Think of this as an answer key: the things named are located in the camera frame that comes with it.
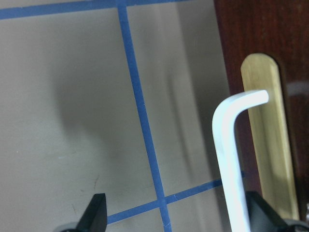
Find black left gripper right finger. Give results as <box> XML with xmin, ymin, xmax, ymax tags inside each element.
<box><xmin>246</xmin><ymin>191</ymin><xmax>289</xmax><ymax>232</ymax></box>

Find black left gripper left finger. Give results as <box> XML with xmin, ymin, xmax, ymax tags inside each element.
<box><xmin>75</xmin><ymin>193</ymin><xmax>107</xmax><ymax>232</ymax></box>

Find dark wooden drawer cabinet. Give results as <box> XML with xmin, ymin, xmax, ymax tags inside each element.
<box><xmin>214</xmin><ymin>0</ymin><xmax>309</xmax><ymax>221</ymax></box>

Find brass handle plate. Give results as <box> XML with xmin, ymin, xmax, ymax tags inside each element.
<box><xmin>240</xmin><ymin>53</ymin><xmax>299</xmax><ymax>219</ymax></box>

